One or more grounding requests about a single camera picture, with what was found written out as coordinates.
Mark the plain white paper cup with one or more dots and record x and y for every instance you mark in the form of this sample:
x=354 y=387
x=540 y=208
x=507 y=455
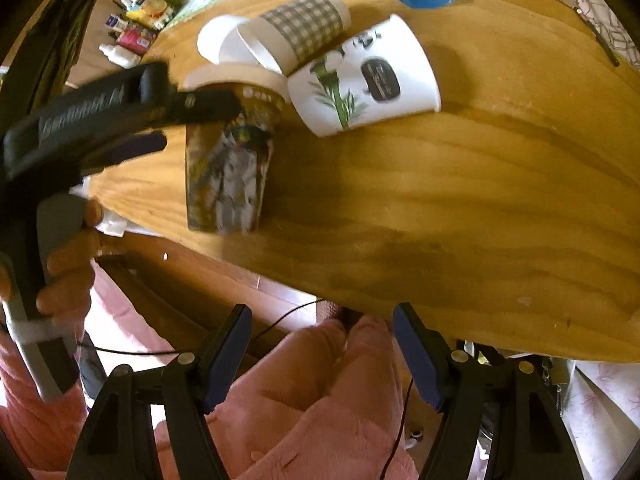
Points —
x=215 y=37

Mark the person's pink fleece pants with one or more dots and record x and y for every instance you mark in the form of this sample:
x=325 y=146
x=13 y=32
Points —
x=300 y=400

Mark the white line-patterned cloth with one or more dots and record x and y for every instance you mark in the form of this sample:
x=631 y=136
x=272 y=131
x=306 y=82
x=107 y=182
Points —
x=617 y=30

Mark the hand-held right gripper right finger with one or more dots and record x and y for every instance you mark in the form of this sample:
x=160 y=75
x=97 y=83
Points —
x=419 y=360

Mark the yellow snack packet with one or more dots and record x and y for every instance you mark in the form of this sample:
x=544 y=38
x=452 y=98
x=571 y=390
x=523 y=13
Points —
x=150 y=10

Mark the grey checked paper cup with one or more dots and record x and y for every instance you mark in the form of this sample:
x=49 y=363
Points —
x=300 y=25

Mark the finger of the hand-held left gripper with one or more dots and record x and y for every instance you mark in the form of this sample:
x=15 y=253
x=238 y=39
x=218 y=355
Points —
x=137 y=146
x=210 y=105

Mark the white floral cloth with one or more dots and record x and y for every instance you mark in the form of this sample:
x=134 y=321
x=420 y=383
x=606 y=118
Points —
x=605 y=410

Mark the brown printed paper cup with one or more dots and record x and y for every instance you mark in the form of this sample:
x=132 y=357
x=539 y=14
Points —
x=225 y=185

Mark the black pen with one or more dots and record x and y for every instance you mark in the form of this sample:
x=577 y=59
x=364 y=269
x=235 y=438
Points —
x=600 y=40

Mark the person's left hand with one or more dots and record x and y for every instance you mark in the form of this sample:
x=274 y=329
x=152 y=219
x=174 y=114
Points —
x=67 y=267

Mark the pink box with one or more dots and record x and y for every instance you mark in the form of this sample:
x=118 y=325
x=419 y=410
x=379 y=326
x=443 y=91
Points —
x=134 y=38

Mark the small white bottle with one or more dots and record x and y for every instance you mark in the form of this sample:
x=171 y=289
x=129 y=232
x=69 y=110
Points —
x=117 y=53

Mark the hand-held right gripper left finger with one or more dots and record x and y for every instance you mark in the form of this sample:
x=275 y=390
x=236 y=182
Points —
x=227 y=360

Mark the dark cloth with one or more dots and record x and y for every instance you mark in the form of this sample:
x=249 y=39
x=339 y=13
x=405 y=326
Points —
x=60 y=35

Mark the white plant-print paper cup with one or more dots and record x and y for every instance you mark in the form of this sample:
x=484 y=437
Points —
x=415 y=60

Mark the person's left forearm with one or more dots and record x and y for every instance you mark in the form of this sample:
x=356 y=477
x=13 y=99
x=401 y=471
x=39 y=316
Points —
x=30 y=410

